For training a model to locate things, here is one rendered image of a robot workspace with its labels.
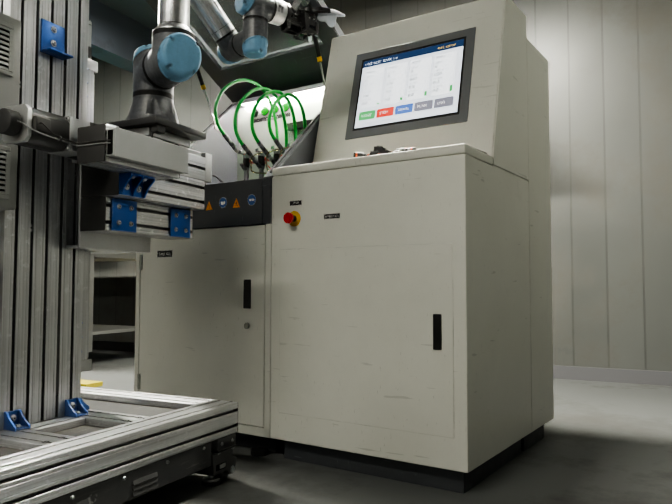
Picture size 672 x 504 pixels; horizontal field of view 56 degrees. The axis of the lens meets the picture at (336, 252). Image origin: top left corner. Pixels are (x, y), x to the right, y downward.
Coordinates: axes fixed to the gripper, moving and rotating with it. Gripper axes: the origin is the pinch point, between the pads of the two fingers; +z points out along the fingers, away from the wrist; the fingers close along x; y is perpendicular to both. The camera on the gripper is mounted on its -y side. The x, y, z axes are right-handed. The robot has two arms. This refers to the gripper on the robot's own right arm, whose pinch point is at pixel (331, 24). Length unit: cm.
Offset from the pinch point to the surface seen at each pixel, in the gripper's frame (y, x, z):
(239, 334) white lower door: 100, -44, -16
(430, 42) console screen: 4.9, 14.5, 32.0
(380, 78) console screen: 12.6, -3.6, 23.9
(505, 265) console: 86, 28, 40
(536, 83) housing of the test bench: 16, 27, 75
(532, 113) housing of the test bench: 29, 27, 69
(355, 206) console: 65, 6, -2
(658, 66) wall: -45, -1, 254
